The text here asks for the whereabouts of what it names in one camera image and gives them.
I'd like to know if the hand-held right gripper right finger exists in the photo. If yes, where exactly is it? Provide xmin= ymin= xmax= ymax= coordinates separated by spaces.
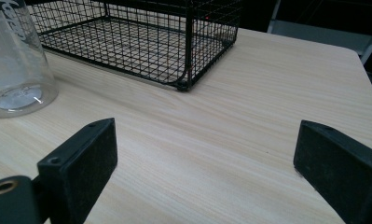
xmin=293 ymin=119 xmax=372 ymax=224

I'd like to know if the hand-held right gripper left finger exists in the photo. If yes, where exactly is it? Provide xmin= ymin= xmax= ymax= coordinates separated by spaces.
xmin=36 ymin=117 xmax=118 ymax=224

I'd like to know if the clear plastic bottle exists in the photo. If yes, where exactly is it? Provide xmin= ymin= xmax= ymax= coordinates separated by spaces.
xmin=0 ymin=0 xmax=60 ymax=119

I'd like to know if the black wire mesh rack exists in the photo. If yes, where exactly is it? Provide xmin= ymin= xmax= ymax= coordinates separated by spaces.
xmin=24 ymin=0 xmax=243 ymax=91

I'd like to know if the grey metal stand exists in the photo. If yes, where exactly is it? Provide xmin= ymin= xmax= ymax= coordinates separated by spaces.
xmin=266 ymin=0 xmax=372 ymax=65

